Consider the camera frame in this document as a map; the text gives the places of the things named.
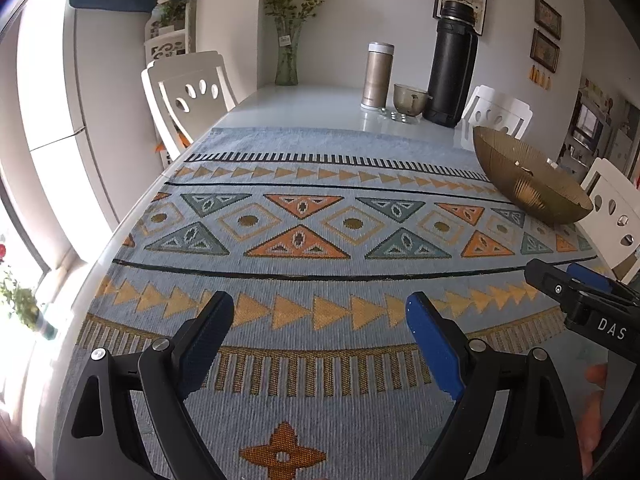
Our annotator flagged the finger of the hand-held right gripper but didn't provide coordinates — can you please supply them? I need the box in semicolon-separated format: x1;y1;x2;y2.
524;258;601;321
567;262;640;306

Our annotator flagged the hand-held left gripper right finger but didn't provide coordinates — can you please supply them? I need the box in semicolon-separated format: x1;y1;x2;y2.
405;291;583;480

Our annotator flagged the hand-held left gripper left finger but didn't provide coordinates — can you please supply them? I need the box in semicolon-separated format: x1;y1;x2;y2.
55;290;236;480

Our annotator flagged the gold ribbed bowl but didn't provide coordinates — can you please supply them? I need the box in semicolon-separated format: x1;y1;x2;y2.
472;126;593;226

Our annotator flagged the person's right hand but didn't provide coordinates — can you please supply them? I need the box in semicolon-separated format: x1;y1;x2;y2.
580;362;608;471

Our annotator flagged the white dining chair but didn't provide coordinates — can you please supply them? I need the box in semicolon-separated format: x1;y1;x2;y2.
141;51;238;161
580;157;640;271
460;85;533;141

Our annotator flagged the patterned woven table mat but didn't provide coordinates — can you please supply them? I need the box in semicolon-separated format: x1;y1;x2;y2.
55;127;608;480

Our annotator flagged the dark display cabinet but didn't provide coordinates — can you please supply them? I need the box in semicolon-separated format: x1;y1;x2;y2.
562;77;618;161

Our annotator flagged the red flowering potted plant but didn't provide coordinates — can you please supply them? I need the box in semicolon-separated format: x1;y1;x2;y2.
0;242;56;341

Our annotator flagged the smoky glass cup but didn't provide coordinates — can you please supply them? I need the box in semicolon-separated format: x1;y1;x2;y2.
392;83;431;116

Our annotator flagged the large black flask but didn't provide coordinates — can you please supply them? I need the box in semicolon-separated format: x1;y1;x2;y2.
424;1;478;128

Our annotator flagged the silver thermos bottle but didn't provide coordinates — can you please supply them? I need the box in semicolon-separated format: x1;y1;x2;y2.
361;42;395;110

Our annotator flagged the glass vase with flowers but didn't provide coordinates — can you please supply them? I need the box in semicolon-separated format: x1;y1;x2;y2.
260;0;331;87

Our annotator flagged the white carved shelf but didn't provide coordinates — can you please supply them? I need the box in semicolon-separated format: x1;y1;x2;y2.
144;0;193;63

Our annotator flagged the small framed wall picture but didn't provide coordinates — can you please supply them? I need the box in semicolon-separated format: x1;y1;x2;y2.
534;0;562;41
530;28;560;73

